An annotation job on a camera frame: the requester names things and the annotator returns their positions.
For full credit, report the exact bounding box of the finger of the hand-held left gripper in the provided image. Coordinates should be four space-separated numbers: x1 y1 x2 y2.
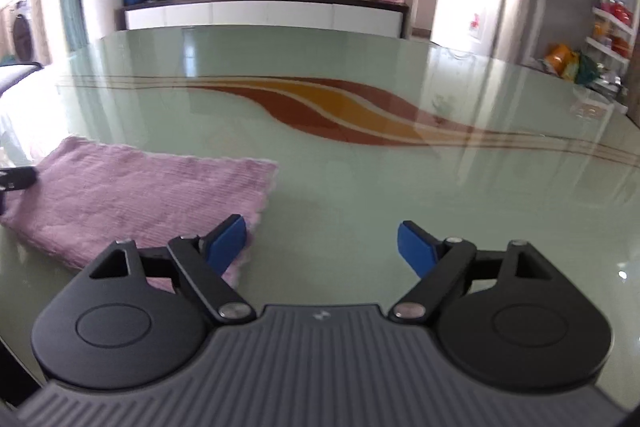
0 165 38 192

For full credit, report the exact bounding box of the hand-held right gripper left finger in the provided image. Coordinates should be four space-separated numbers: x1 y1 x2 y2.
90 214 257 323

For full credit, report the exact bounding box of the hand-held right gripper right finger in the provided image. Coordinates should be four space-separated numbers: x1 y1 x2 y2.
389 221 551 323

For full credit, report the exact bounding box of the pink towel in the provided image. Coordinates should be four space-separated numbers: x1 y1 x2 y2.
0 136 279 288

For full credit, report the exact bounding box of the washing machine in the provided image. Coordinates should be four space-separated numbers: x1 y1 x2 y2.
10 0 41 62

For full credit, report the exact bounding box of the white television cabinet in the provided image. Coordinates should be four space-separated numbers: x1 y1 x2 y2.
116 0 410 38

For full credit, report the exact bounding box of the yellow bag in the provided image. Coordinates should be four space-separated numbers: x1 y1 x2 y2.
542 43 576 80

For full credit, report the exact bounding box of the green bag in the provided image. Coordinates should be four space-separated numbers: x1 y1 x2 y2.
572 52 606 86

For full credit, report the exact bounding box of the white shelf cart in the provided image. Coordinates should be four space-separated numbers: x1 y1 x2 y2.
582 0 640 62

